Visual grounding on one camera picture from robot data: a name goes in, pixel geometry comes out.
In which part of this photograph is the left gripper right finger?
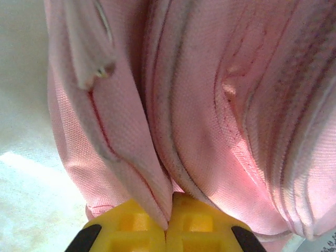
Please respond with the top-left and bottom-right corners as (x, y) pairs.
(165, 193), (268, 252)

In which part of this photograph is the pink school backpack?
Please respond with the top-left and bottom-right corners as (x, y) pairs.
(43, 0), (336, 252)

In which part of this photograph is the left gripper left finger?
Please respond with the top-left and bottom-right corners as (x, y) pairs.
(64, 198), (169, 252)

